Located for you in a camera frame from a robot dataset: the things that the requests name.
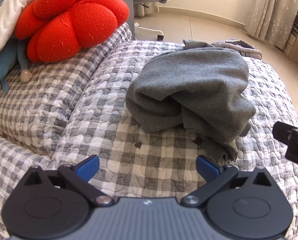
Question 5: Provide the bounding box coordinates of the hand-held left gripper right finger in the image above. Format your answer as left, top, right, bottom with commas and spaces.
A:
181, 155, 276, 207

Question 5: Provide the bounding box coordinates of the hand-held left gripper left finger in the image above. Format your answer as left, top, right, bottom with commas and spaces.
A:
20, 155, 114, 207

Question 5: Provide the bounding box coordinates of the grey knit sweater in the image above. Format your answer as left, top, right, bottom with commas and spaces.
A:
125, 39, 257, 162

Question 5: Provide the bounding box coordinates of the folded grey blanket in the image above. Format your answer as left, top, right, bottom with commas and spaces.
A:
211, 39, 264, 60

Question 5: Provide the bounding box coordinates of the beige patterned curtain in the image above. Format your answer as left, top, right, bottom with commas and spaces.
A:
244, 0, 298, 50

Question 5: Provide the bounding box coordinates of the blue plush toy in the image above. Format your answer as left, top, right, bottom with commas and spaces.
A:
0, 39, 32, 97

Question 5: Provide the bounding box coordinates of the red knotted cushion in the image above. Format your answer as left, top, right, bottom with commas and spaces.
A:
14, 0, 129, 63

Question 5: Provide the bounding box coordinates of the white printed pillow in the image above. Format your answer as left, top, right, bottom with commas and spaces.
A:
0, 0, 55, 55

